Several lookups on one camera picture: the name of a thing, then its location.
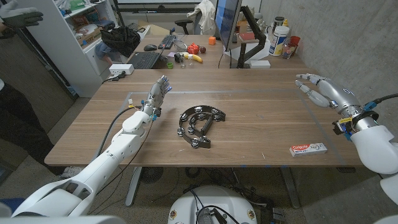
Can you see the dark red apple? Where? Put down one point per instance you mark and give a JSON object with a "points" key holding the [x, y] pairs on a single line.
{"points": [[202, 49]]}

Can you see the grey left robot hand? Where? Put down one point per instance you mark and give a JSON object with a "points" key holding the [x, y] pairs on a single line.
{"points": [[156, 93]]}

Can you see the white hanging coat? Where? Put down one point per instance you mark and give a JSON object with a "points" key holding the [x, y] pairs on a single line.
{"points": [[206, 17]]}

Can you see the white shoe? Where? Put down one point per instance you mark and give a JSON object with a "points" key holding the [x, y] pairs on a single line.
{"points": [[72, 172]]}

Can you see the white power strip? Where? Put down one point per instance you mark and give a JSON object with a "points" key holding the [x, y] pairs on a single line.
{"points": [[121, 69]]}

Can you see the yellow banana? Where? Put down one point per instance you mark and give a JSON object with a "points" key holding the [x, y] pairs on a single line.
{"points": [[196, 58]]}

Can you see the person in black trousers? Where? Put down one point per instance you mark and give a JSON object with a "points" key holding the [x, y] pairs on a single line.
{"points": [[15, 118]]}

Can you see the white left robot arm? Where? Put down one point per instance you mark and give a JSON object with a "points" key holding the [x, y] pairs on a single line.
{"points": [[102, 166]]}

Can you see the black bag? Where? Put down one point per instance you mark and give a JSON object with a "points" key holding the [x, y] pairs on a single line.
{"points": [[121, 40]]}

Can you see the flat white box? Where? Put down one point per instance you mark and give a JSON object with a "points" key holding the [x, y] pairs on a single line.
{"points": [[260, 64]]}

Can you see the clear drinking glass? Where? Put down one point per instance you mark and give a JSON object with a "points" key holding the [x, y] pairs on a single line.
{"points": [[182, 63]]}

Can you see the black keyboard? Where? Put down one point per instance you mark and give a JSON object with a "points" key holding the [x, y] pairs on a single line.
{"points": [[167, 41]]}

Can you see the white wipes canister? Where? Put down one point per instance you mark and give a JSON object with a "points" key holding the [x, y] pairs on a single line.
{"points": [[278, 42]]}

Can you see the black half-moon tambourine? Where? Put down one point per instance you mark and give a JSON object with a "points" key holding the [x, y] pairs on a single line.
{"points": [[203, 143]]}

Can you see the computer monitor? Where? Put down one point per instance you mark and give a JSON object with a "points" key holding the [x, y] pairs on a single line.
{"points": [[226, 21]]}

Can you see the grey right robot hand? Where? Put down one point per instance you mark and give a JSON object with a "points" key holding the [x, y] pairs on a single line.
{"points": [[339, 95]]}

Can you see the person's grey gloved hand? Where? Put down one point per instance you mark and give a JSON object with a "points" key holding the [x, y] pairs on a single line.
{"points": [[18, 17]]}

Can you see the red toy block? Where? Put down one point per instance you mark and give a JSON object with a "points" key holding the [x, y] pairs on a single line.
{"points": [[193, 48]]}

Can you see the black laptop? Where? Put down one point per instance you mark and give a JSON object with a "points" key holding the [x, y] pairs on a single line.
{"points": [[144, 60]]}

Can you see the red book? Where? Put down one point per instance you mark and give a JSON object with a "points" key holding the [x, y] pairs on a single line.
{"points": [[247, 36]]}

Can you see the dark lidded jar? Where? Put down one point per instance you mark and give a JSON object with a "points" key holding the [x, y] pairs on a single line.
{"points": [[279, 21]]}

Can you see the white shelf unit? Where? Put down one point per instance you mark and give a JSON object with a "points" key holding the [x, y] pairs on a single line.
{"points": [[62, 46]]}

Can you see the grey table leg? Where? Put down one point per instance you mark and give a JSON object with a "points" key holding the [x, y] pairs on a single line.
{"points": [[133, 186], [290, 188]]}

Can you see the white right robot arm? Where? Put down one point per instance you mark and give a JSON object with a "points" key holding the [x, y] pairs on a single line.
{"points": [[376, 146]]}

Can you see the white red toothpaste box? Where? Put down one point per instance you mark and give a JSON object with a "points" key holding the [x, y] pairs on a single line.
{"points": [[308, 150]]}

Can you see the small green cup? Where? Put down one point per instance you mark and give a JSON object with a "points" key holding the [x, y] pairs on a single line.
{"points": [[169, 65]]}

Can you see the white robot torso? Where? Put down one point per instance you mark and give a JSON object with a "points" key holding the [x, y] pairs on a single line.
{"points": [[186, 205]]}

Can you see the orange cube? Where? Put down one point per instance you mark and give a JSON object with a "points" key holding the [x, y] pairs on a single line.
{"points": [[212, 40]]}

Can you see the clear plastic cup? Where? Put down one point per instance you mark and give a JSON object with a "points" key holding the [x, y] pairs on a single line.
{"points": [[287, 51]]}

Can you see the black computer mouse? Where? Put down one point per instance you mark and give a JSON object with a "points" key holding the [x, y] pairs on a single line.
{"points": [[150, 47]]}

